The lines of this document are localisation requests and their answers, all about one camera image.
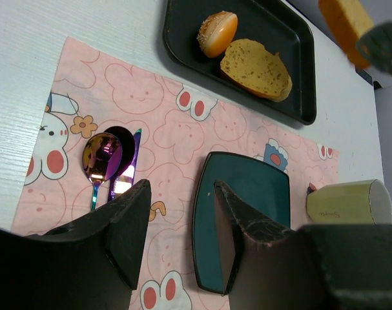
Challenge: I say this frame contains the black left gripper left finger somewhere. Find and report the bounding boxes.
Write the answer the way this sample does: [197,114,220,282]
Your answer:
[0,180,151,309]

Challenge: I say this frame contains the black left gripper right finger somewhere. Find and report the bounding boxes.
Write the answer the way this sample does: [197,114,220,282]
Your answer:
[214,181,331,309]

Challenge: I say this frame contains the steel serving tongs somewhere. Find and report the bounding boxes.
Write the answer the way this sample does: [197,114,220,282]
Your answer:
[356,21,392,76]

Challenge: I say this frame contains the crusty speckled bread slice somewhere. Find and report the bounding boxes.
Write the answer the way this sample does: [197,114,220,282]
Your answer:
[318,0,375,69]

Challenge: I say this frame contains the dark teal square plate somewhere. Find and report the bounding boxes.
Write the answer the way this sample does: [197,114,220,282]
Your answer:
[192,151,291,294]

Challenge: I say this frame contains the iridescent table knife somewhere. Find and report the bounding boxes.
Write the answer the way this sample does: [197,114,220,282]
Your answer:
[111,129,142,199]

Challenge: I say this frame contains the iridescent small spoon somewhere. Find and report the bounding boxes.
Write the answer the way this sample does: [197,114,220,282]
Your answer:
[82,132,123,211]

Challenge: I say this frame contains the pale yellow mug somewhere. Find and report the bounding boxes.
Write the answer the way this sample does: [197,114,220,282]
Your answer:
[306,179,392,224]

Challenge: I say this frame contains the iridescent large spoon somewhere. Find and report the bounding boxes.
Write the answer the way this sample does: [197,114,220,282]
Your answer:
[105,126,134,202]

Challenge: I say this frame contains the pink bunny placemat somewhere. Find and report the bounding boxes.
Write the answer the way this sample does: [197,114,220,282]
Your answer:
[12,38,339,309]

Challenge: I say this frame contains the blue label sticker right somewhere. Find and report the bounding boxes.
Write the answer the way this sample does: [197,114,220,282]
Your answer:
[355,68,374,86]

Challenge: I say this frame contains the glossy orange round bun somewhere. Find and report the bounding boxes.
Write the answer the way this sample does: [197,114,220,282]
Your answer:
[197,11,238,58]

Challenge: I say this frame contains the black baking tray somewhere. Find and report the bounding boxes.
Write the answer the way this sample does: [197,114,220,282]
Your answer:
[163,1,317,125]

